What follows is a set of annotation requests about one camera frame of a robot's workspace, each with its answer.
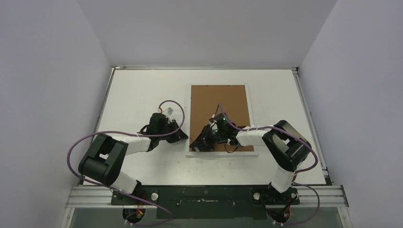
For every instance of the white picture frame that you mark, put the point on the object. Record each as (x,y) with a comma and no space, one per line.
(235,100)

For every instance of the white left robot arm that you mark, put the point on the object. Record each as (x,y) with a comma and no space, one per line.
(104,158)

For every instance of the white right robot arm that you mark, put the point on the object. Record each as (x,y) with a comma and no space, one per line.
(286,145)

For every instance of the aluminium table front rail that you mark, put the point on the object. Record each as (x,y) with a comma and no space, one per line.
(100,197)

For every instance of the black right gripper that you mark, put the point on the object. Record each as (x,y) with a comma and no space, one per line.
(207,134)

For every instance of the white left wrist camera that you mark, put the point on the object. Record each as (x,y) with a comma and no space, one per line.
(167,113)

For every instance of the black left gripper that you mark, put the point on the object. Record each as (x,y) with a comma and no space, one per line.
(179,135)

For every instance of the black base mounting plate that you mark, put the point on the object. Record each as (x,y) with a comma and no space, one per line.
(218,202)

